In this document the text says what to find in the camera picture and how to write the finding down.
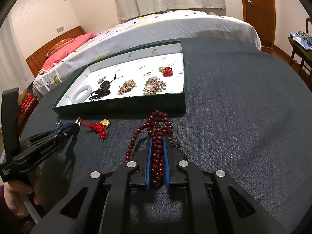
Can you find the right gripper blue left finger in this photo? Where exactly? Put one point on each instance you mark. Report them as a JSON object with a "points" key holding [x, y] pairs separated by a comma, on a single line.
{"points": [[148, 164]]}

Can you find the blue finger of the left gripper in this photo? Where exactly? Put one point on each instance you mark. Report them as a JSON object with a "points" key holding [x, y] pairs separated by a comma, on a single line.
{"points": [[60, 128]]}

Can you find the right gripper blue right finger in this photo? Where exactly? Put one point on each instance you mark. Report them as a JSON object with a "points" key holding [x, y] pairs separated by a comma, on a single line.
{"points": [[166, 162]]}

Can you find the white jade bangle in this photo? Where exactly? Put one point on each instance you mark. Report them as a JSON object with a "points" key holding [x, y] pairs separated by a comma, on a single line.
{"points": [[81, 95]]}

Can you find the red tassel gold charm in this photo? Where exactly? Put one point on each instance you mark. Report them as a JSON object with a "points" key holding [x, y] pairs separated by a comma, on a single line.
{"points": [[100, 129]]}

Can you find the gold pearl flower hairpin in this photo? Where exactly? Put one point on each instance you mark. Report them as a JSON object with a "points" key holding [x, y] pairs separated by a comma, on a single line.
{"points": [[153, 86]]}

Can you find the small gold flower brooch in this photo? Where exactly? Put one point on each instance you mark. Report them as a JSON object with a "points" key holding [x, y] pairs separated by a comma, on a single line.
{"points": [[126, 87]]}

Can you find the green white jewelry box tray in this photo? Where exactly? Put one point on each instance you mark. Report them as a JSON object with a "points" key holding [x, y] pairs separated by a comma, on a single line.
{"points": [[138, 64]]}

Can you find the left hand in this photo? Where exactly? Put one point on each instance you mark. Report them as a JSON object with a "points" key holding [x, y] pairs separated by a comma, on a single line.
{"points": [[13, 190]]}

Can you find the red box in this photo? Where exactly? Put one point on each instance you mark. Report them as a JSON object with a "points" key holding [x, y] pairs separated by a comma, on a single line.
{"points": [[26, 102]]}

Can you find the small silver earrings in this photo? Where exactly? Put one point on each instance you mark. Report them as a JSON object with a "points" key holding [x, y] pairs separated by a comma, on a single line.
{"points": [[101, 80]]}

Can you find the left side curtain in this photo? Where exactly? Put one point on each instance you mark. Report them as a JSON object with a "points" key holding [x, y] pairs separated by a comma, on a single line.
{"points": [[14, 71]]}

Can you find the brown embroidered pillow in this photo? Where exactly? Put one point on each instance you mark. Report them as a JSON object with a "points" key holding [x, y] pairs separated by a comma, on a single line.
{"points": [[58, 46]]}

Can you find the pink pillow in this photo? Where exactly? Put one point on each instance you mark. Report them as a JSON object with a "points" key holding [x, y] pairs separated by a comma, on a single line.
{"points": [[55, 58]]}

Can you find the dark grey table cloth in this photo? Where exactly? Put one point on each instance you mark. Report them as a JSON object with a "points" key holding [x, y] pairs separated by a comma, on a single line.
{"points": [[247, 113]]}

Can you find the bed with patterned sheet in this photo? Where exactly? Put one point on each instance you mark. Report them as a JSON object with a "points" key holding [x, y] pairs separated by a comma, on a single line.
{"points": [[147, 29]]}

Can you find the dark wooden chair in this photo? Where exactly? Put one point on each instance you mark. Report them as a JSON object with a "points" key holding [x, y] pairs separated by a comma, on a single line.
{"points": [[302, 53]]}

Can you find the pile of clothes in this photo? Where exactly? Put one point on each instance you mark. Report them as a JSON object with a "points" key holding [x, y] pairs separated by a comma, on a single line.
{"points": [[303, 39]]}

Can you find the brown wooden door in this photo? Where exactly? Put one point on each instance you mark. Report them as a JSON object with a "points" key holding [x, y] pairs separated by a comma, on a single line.
{"points": [[261, 14]]}

